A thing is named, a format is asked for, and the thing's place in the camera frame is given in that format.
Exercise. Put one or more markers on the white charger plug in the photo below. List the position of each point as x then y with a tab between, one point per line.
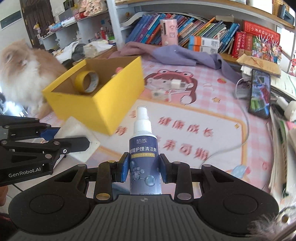
177	84

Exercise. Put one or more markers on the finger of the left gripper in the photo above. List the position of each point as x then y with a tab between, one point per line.
31	131
61	145

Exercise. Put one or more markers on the red book box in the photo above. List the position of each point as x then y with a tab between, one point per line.
256	40

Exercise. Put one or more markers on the yellow cardboard box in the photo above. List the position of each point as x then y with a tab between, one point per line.
104	109

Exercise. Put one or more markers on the pink plush toy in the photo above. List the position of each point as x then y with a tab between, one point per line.
119	69

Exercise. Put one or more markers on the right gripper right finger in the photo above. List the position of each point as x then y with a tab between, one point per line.
165	169

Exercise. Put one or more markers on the purple cloth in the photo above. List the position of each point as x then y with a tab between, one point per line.
177	55

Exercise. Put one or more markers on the white bookshelf frame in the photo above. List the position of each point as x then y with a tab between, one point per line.
206	9

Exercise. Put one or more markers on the black smartphone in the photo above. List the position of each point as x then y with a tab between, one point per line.
259	102

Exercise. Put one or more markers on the yellow tape roll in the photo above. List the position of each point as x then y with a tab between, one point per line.
86	82

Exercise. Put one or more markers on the pink cylindrical holder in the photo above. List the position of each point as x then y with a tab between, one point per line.
169	32

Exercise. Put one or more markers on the pink checkered table mat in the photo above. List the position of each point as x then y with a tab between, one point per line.
200	124

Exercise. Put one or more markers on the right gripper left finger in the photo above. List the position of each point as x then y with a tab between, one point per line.
122	168

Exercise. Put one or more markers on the orange white carton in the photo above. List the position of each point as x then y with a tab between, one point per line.
202	44

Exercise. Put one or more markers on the blue white spray bottle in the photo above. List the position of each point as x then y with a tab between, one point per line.
145	177

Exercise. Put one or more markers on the fluffy orange white cat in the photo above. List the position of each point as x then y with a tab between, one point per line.
25	73

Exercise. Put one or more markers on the wooden tray box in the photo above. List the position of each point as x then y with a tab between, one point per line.
101	55

